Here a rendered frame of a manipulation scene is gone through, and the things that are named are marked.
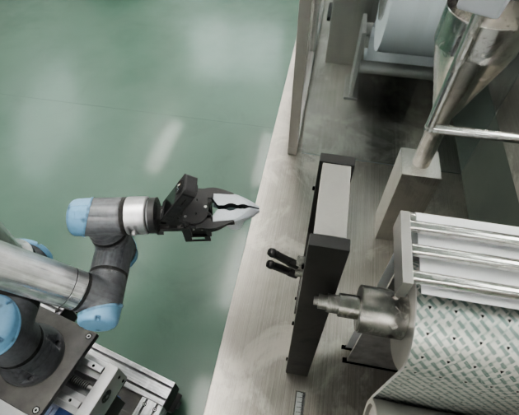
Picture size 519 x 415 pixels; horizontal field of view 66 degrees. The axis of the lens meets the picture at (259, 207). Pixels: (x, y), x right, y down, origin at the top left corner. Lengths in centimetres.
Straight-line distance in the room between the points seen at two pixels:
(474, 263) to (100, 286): 62
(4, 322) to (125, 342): 110
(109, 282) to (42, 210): 183
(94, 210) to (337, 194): 47
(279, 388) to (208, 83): 260
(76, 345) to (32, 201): 164
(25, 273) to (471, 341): 66
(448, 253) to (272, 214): 75
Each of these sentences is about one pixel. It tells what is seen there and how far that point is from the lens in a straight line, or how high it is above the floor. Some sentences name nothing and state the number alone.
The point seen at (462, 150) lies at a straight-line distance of 136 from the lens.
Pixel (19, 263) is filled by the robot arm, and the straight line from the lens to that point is 78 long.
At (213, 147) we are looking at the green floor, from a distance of 268.
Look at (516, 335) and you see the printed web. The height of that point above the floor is 140.
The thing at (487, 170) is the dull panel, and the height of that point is 104.
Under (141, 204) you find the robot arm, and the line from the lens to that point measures 79.
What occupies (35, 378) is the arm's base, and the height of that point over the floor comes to 84.
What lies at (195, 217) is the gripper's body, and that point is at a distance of 76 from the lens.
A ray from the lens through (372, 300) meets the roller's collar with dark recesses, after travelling 55.
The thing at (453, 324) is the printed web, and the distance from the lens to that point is 53.
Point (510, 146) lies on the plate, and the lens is 117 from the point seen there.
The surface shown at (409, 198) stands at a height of 109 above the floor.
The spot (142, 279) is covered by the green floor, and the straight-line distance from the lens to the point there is 217.
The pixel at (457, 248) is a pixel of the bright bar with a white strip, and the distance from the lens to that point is 54.
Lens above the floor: 185
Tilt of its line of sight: 52 degrees down
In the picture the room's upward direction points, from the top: straight up
